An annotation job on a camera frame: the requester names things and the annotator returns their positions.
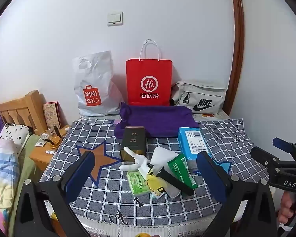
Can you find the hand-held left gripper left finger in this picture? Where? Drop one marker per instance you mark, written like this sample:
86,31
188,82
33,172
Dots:
79,175

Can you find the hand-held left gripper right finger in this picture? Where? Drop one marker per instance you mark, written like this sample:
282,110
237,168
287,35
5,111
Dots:
212,175

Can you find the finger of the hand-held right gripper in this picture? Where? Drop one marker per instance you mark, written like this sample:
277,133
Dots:
282,146
264,156

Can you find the dark green wipes packet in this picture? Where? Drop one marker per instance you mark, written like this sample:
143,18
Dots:
182,170

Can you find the white cloth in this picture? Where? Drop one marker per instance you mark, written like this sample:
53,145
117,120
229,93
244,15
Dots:
174,193

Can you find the yellow mesh pouch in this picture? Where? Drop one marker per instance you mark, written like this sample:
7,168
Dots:
155,185

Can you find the light green tissue packet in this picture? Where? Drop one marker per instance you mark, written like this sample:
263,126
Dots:
138,182

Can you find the white glove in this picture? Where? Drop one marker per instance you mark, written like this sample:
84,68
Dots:
138,163

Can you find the dark green tea tin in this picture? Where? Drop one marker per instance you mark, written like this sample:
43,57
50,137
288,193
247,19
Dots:
133,140

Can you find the person's right hand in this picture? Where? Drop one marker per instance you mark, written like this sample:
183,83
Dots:
287,207

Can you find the white small tube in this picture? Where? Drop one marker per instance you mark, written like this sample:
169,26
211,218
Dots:
50,151

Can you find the blue tissue pack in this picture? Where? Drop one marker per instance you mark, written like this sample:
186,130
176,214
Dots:
191,143

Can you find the amber glass cup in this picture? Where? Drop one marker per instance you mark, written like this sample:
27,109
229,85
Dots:
54,142

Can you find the wooden nightstand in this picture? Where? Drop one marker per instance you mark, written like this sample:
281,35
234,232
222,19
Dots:
39,156

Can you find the grey checked star-print cloth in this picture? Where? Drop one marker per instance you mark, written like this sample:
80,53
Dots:
113,202

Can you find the black device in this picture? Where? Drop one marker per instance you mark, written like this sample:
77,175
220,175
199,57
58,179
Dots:
56,130

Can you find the clear glass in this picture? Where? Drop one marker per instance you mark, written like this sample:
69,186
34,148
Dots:
45,136

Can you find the green blanket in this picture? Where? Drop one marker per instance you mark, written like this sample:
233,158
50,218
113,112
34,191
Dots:
27,158

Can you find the patterned notebook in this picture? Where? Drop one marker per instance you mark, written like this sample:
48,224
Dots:
51,116

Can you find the purple towel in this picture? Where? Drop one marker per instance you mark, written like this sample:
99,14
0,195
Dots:
157,121

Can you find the white polka-dot pillow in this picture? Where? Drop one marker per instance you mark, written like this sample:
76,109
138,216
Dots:
13,133

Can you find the pastel striped quilt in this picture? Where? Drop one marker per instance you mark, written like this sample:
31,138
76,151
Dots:
2,160

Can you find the red book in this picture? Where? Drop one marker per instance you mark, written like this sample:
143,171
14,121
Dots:
51,102

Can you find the grey waist bag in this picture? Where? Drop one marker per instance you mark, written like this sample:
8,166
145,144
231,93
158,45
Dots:
199,96

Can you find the wooden headboard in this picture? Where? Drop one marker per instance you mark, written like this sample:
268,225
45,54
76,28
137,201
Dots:
22,106

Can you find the white plastic shopping bag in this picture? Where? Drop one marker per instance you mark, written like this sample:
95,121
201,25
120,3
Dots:
96,79

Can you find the red paper bag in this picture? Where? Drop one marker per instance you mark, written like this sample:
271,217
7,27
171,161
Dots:
149,74

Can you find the brown wooden door frame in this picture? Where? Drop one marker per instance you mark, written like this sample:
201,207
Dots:
238,54

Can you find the white light switch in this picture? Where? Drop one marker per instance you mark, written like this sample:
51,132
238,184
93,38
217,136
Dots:
115,19

